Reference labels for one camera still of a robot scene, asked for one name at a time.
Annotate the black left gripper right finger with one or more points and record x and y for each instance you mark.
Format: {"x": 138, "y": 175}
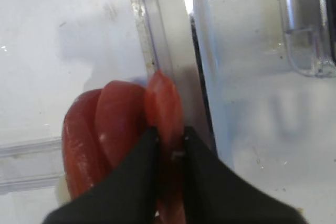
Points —
{"x": 212, "y": 193}

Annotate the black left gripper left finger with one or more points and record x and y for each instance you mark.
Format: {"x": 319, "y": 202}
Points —
{"x": 127, "y": 195}

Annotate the clear holder upper left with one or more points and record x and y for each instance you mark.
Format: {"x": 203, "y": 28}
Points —
{"x": 30, "y": 165}

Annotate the clear plastic vegetable box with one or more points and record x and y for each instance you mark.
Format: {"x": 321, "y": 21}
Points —
{"x": 309, "y": 32}

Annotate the clear rail left of tray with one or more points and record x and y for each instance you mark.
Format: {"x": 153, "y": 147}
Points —
{"x": 169, "y": 42}

